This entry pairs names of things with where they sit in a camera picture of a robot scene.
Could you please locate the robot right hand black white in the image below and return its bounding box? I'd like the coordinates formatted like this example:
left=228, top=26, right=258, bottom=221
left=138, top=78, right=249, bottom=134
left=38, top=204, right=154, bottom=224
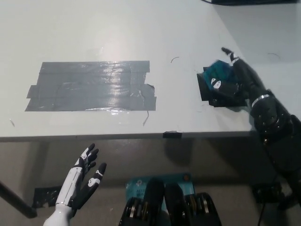
left=211, top=47, right=271, bottom=106

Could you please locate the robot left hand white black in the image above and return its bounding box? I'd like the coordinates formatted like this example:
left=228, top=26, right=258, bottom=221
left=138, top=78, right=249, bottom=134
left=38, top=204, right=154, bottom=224
left=55, top=143, right=107, bottom=210

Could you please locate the blue rubik's cube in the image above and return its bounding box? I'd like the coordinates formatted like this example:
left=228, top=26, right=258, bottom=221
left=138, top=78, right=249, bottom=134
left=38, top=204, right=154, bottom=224
left=203, top=60, right=237, bottom=83

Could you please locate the black floor tape patch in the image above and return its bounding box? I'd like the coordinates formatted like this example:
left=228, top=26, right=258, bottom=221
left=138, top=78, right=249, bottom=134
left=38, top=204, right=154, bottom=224
left=251, top=182, right=283, bottom=203
left=32, top=185, right=63, bottom=208

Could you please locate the black tape square patch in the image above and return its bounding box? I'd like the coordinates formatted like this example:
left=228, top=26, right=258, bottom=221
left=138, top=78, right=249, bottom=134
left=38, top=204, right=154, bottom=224
left=196, top=66, right=252, bottom=108

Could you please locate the black slanted rod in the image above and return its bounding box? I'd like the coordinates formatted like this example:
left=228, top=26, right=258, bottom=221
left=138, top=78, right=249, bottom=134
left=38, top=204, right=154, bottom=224
left=0, top=181, right=38, bottom=218

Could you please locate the black flat device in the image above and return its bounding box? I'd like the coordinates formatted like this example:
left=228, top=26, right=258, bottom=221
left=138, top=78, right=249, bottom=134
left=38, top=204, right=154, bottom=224
left=210, top=0, right=297, bottom=4

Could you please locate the small black tape strip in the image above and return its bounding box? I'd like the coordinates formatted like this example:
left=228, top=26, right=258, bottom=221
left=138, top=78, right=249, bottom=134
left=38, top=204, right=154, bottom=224
left=162, top=130, right=182, bottom=139

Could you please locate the grey duct tape patch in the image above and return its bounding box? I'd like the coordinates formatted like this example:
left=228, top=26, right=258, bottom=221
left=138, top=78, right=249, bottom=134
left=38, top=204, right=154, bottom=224
left=24, top=60, right=157, bottom=113

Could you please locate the black cable on floor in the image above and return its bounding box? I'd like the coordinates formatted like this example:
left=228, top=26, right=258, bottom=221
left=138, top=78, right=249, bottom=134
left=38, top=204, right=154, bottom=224
left=257, top=202, right=267, bottom=226

